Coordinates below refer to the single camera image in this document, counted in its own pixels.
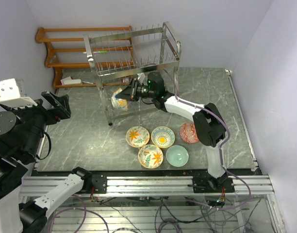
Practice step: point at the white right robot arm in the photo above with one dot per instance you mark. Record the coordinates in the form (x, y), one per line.
(210, 127)

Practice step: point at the red patterned bowl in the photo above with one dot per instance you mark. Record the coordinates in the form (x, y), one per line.
(188, 133)

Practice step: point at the yellow sun blue bowl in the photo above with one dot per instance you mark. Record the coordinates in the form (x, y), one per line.
(163, 137)

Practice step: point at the orange flower leaf bowl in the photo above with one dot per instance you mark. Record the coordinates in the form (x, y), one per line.
(150, 156)

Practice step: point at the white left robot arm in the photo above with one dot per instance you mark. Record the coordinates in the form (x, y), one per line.
(22, 126)

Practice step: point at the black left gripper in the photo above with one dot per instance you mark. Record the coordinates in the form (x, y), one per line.
(54, 114)

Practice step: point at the blue orange patterned bowl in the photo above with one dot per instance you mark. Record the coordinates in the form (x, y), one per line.
(117, 103)

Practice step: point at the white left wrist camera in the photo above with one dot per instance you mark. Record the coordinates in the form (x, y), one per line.
(12, 94)

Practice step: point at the wooden shelf rack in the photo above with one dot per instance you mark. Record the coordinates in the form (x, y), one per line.
(69, 41)

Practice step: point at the aluminium mounting rail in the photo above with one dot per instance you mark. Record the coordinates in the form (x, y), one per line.
(150, 186)

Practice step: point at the red white box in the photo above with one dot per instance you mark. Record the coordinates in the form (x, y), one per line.
(66, 80)

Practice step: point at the orange star flower bowl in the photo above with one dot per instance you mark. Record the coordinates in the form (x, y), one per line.
(137, 136)

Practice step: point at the white eraser block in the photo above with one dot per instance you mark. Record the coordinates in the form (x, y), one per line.
(75, 82)

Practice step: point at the green capped marker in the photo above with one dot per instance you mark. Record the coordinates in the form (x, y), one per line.
(99, 51)

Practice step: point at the stainless steel dish rack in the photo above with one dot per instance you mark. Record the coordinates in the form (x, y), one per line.
(130, 53)

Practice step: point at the plain teal bowl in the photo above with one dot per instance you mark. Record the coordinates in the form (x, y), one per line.
(177, 156)

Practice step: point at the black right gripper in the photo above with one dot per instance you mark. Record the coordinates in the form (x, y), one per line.
(126, 94)

